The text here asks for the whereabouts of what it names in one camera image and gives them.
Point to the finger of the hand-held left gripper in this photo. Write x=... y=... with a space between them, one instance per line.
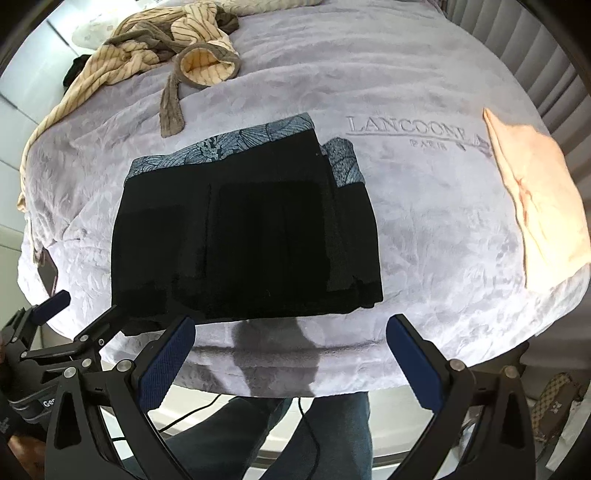
x=51 y=305
x=94 y=330

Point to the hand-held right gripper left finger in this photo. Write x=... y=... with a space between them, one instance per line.
x=166 y=364

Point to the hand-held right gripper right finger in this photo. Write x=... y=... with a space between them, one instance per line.
x=415 y=367

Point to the black pants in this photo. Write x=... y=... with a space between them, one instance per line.
x=254 y=230

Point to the person's left forearm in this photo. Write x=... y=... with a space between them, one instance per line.
x=23 y=454

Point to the dark flat device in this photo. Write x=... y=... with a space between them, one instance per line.
x=48 y=274

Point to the person's legs in jeans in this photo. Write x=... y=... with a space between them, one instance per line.
x=332 y=429

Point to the brown patterned bag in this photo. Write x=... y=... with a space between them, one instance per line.
x=554 y=406

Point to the lavender plush blanket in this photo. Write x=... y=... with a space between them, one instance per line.
x=438 y=207

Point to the peach cloth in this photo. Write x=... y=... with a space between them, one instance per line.
x=540 y=194

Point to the dark cloth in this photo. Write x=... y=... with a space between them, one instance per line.
x=76 y=69

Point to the beige striped garment, grey cuffs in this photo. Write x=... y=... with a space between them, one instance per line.
x=134 y=50

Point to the white floral pillow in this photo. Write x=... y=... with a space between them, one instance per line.
x=92 y=30

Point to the white pleated curtain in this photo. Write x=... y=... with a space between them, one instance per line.
x=517 y=41

